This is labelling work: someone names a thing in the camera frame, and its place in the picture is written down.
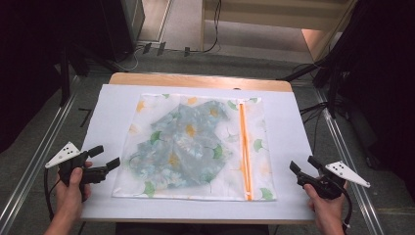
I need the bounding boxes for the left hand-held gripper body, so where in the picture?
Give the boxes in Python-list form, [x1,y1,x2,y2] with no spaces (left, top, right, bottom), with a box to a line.
[44,141,109,202]

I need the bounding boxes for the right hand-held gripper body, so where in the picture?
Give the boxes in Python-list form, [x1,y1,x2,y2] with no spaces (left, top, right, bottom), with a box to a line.
[297,161,371,201]

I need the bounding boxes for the white leaf-print mesh laundry bag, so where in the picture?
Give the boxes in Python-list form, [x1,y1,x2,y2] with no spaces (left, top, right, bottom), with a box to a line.
[112,92,278,202]

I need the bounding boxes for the blue floral garment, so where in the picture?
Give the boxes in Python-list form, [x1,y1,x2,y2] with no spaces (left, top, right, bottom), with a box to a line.
[128,100,233,191]

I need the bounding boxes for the person's right hand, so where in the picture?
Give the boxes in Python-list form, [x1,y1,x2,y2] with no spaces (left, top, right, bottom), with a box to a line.
[302,181,349,227]

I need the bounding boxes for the person's left hand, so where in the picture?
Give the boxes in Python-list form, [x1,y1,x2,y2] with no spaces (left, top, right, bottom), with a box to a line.
[53,161,94,224]

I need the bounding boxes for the white table sheet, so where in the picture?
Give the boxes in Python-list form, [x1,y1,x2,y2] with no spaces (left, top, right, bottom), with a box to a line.
[80,83,316,221]

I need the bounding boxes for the black tripod stand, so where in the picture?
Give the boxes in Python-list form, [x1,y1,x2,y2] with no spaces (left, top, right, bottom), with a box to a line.
[277,55,346,119]

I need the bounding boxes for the wooden table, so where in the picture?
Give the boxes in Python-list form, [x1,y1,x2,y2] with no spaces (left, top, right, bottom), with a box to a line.
[81,71,316,225]

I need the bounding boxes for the black cabinet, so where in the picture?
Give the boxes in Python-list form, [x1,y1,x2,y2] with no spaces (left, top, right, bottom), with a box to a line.
[97,0,147,64]

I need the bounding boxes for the light wooden shelf unit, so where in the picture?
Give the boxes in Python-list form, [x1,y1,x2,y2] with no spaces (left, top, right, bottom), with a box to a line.
[199,0,358,64]

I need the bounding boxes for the metal floor rail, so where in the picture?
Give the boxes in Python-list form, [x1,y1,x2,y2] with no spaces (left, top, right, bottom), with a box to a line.
[0,75,82,233]
[313,88,387,235]

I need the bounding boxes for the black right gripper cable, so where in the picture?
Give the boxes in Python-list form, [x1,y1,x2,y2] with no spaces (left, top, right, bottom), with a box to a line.
[337,182,354,230]

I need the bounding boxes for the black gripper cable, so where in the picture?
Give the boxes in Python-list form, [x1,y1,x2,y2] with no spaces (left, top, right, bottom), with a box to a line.
[43,166,62,221]
[337,182,354,230]

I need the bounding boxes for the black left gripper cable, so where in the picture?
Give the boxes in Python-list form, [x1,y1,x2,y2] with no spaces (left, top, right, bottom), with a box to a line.
[43,166,62,221]

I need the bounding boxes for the black floor cables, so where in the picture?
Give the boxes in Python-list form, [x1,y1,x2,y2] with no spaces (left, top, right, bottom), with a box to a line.
[299,101,330,155]

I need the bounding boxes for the white floor cable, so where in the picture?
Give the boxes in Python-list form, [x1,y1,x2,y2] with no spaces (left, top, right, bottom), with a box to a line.
[112,45,145,72]

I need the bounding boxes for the black hanging cable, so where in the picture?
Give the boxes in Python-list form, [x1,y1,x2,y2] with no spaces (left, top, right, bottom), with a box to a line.
[190,0,223,54]

